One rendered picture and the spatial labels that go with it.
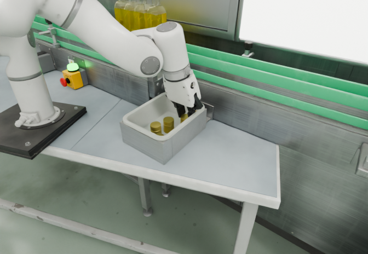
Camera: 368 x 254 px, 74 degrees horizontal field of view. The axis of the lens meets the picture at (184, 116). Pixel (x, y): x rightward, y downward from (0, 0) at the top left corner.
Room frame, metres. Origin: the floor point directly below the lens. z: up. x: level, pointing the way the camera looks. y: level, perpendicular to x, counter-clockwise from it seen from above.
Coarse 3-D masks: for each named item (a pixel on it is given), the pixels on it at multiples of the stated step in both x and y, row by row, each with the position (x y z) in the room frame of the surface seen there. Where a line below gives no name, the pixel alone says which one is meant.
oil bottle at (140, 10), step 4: (140, 4) 0.97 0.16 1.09; (144, 4) 0.97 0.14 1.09; (148, 4) 0.98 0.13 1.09; (136, 8) 0.96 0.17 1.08; (140, 8) 0.95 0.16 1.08; (144, 8) 0.95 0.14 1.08; (136, 12) 0.96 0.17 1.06; (140, 12) 0.95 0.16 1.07; (144, 12) 0.95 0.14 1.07; (136, 16) 0.96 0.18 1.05; (140, 16) 0.95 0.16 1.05; (144, 16) 0.94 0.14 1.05; (136, 20) 0.97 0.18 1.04; (140, 20) 0.95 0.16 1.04; (144, 20) 0.94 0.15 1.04; (136, 24) 0.97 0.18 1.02; (140, 24) 0.96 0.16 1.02; (144, 24) 0.94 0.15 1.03; (136, 28) 0.97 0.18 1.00; (140, 28) 0.96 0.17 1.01; (144, 28) 0.95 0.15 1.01
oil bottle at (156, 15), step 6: (150, 6) 0.94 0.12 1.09; (156, 6) 0.93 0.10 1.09; (162, 6) 0.95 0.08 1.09; (150, 12) 0.93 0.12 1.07; (156, 12) 0.92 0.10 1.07; (162, 12) 0.94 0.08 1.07; (150, 18) 0.93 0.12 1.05; (156, 18) 0.91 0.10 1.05; (162, 18) 0.93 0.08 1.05; (150, 24) 0.93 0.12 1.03; (156, 24) 0.91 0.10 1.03
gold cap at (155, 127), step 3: (153, 123) 0.61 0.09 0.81; (156, 123) 0.61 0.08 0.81; (159, 123) 0.61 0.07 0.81; (150, 126) 0.60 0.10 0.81; (153, 126) 0.59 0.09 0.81; (156, 126) 0.59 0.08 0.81; (159, 126) 0.60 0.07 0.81; (153, 129) 0.59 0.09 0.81; (156, 129) 0.59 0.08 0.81; (159, 129) 0.60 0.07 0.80; (153, 132) 0.59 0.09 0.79; (156, 132) 0.59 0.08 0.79; (159, 132) 0.59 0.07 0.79
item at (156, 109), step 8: (160, 96) 0.73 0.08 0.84; (144, 104) 0.68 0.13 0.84; (152, 104) 0.70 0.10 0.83; (160, 104) 0.73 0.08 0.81; (168, 104) 0.75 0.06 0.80; (136, 112) 0.64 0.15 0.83; (144, 112) 0.66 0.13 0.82; (152, 112) 0.69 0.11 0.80; (160, 112) 0.72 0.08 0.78; (168, 112) 0.74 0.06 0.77; (176, 112) 0.73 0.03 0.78; (200, 112) 0.64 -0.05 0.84; (128, 120) 0.61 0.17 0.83; (136, 120) 0.63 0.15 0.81; (144, 120) 0.66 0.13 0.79; (152, 120) 0.69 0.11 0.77; (160, 120) 0.69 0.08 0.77; (176, 120) 0.69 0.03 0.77; (136, 128) 0.55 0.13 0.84; (144, 128) 0.64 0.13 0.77; (176, 128) 0.55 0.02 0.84; (152, 136) 0.52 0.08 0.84; (160, 136) 0.51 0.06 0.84; (168, 136) 0.51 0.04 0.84
